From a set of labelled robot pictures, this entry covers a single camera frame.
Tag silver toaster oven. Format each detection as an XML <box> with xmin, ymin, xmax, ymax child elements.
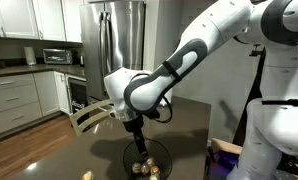
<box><xmin>42</xmin><ymin>48</ymin><xmax>74</xmax><ymax>65</ymax></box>

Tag white lower kitchen cabinets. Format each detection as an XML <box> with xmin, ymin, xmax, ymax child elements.
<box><xmin>0</xmin><ymin>71</ymin><xmax>72</xmax><ymax>138</ymax></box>

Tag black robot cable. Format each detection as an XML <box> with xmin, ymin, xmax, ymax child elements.
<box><xmin>153</xmin><ymin>95</ymin><xmax>174</xmax><ymax>124</ymax></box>

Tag stainless steel refrigerator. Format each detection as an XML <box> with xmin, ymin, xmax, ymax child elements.
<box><xmin>78</xmin><ymin>0</ymin><xmax>147</xmax><ymax>104</ymax></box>

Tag brown cardboard box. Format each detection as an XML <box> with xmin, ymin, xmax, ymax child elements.
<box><xmin>210</xmin><ymin>137</ymin><xmax>244</xmax><ymax>158</ymax></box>

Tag pale wooden chair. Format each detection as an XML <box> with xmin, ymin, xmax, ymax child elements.
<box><xmin>68</xmin><ymin>98</ymin><xmax>117</xmax><ymax>137</ymax></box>

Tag white upper kitchen cabinets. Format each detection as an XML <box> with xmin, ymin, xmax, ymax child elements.
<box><xmin>0</xmin><ymin>0</ymin><xmax>84</xmax><ymax>44</ymax></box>

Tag blue lit device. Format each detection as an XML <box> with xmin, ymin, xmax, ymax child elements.
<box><xmin>212</xmin><ymin>150</ymin><xmax>240</xmax><ymax>173</ymax></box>

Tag small round bread roll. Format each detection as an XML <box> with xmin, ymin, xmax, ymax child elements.
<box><xmin>140</xmin><ymin>163</ymin><xmax>151</xmax><ymax>176</ymax></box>
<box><xmin>150</xmin><ymin>165</ymin><xmax>161</xmax><ymax>176</ymax></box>
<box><xmin>131</xmin><ymin>162</ymin><xmax>142</xmax><ymax>174</ymax></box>
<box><xmin>146</xmin><ymin>157</ymin><xmax>157</xmax><ymax>168</ymax></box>

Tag dark kettle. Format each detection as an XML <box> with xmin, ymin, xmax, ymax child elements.
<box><xmin>78</xmin><ymin>53</ymin><xmax>86</xmax><ymax>67</ymax></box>

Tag black stand frame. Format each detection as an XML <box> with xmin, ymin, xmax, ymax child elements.
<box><xmin>232</xmin><ymin>46</ymin><xmax>267</xmax><ymax>148</ymax></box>

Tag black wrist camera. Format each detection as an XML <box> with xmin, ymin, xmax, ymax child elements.
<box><xmin>143</xmin><ymin>109</ymin><xmax>161</xmax><ymax>121</ymax></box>

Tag black mesh basket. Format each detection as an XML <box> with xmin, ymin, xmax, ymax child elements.
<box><xmin>122</xmin><ymin>138</ymin><xmax>174</xmax><ymax>180</ymax></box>

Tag dark kitchen countertop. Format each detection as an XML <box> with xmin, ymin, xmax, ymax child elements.
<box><xmin>0</xmin><ymin>63</ymin><xmax>87</xmax><ymax>80</ymax></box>

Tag black camera clamp mount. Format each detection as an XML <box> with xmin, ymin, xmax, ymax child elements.
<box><xmin>249</xmin><ymin>43</ymin><xmax>267</xmax><ymax>57</ymax></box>

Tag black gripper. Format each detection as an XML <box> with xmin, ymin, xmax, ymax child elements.
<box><xmin>121</xmin><ymin>114</ymin><xmax>150</xmax><ymax>157</ymax></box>

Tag loose bread roll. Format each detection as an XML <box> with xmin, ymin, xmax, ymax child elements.
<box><xmin>81</xmin><ymin>170</ymin><xmax>95</xmax><ymax>180</ymax></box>

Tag black built-in wine cooler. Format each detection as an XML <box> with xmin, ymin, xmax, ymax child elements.
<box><xmin>65</xmin><ymin>74</ymin><xmax>89</xmax><ymax>115</ymax></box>

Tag white kitchen cabinets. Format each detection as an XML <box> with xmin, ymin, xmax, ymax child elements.
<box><xmin>0</xmin><ymin>0</ymin><xmax>84</xmax><ymax>44</ymax></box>
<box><xmin>0</xmin><ymin>71</ymin><xmax>72</xmax><ymax>138</ymax></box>

